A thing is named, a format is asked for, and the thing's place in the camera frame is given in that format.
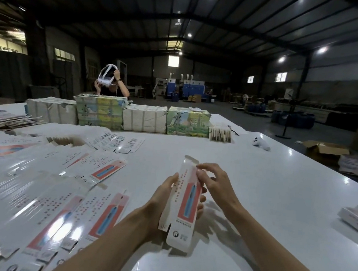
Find person's left hand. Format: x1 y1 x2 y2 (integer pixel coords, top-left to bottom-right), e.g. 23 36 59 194
138 170 180 237

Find person's right hand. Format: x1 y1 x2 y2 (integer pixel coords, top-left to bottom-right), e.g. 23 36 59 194
191 161 248 223

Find toothbrush carton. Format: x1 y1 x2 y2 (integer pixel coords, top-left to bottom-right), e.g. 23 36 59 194
156 153 207 255

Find pile of carton blanks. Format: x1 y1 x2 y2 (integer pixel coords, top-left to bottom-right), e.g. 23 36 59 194
0 115 147 271

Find person's right forearm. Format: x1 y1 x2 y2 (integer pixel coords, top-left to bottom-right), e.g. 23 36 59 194
219 203 356 271

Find person's left forearm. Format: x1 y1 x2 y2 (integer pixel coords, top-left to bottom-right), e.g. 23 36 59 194
50 198 159 271

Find small beige card stack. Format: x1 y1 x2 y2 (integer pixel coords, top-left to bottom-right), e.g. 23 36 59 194
208 126 233 144

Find small white object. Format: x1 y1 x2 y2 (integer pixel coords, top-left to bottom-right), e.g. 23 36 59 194
251 136 273 152

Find green printed carton bundle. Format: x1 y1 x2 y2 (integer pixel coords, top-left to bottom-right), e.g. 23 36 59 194
165 105 212 139

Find row of white cartons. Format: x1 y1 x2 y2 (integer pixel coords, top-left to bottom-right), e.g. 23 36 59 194
121 102 169 136
24 94 80 127

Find black floor stand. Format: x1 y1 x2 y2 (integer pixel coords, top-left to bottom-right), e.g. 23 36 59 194
276 94 311 142

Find blue bins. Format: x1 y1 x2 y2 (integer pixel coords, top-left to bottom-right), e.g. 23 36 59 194
271 109 316 130

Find blue machine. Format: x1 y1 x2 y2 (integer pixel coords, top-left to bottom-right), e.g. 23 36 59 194
165 77 206 104

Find open cardboard box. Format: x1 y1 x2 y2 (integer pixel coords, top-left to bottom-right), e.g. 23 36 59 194
301 139 351 168

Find green yellow carton bundle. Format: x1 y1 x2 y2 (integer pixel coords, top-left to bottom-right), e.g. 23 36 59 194
72 92 129 132

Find white plastic bags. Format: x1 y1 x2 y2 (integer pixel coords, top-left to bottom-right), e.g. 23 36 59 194
337 154 358 176

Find white headset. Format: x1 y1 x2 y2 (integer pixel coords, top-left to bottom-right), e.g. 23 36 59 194
97 62 120 90

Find grey crate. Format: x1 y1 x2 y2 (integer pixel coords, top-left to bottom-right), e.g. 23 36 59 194
29 84 62 102

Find pile of grey flat sheets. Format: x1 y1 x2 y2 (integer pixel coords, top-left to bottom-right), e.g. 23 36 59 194
0 110 42 136

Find dark grey cabinet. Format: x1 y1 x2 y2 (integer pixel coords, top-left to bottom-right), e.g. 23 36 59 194
0 50 32 101

